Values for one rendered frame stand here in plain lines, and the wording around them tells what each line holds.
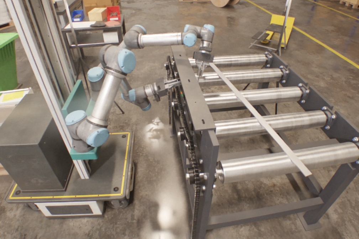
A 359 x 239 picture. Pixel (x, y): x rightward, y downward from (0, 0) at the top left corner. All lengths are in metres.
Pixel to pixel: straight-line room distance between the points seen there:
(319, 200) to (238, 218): 0.62
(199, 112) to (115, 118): 1.96
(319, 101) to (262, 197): 0.96
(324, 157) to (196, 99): 0.74
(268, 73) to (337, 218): 1.34
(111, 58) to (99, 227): 1.37
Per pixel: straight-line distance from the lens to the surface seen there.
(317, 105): 1.82
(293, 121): 1.52
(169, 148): 2.40
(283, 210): 1.77
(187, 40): 1.35
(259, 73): 1.94
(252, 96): 1.64
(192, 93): 1.11
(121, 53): 1.16
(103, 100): 1.19
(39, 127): 1.65
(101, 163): 1.97
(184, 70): 1.31
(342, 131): 1.68
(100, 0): 6.84
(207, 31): 1.48
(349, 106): 3.78
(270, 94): 1.70
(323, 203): 1.94
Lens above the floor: 1.79
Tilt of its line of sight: 37 degrees down
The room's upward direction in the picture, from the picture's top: straight up
